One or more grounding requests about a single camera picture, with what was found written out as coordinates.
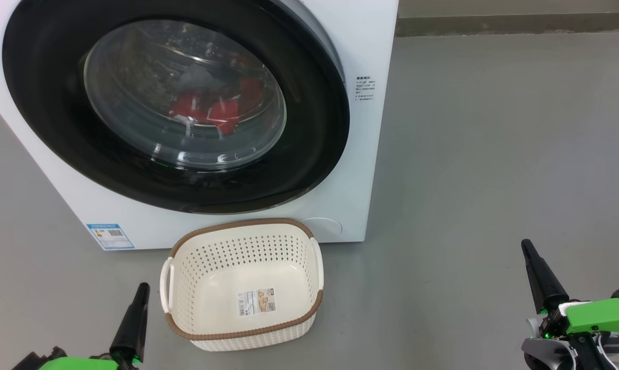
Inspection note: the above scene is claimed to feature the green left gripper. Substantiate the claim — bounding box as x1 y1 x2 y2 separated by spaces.
38 282 151 370

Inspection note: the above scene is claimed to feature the printed product label sticker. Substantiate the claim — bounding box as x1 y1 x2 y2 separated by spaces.
236 288 277 316

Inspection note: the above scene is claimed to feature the white front-load washing machine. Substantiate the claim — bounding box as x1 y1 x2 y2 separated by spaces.
0 0 400 251

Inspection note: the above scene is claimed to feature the round white filter cover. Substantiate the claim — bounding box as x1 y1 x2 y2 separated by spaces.
300 217 343 242

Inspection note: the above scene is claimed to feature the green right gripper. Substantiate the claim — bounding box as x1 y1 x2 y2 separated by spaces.
520 239 619 340

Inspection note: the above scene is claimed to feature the black round washer door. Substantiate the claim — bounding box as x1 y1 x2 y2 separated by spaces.
2 0 350 215

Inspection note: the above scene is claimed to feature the blue energy label sticker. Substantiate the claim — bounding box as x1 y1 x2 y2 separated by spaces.
86 223 135 250

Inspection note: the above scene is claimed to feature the grey wall baseboard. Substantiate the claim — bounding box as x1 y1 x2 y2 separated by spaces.
396 13 619 38

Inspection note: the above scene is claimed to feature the red and white garment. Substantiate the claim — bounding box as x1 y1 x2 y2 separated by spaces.
168 77 265 135

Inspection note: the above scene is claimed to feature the cream laundry basket brown rim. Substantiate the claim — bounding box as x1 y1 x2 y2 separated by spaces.
159 218 324 352

